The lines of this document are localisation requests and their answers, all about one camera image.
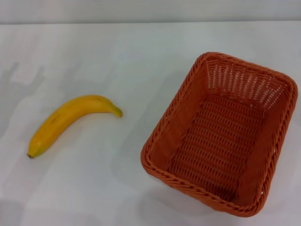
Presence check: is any yellow banana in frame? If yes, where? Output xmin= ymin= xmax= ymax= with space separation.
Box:
xmin=27 ymin=94 xmax=124 ymax=159

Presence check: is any orange woven plastic basket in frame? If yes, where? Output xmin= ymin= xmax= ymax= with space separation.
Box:
xmin=140 ymin=51 xmax=299 ymax=218

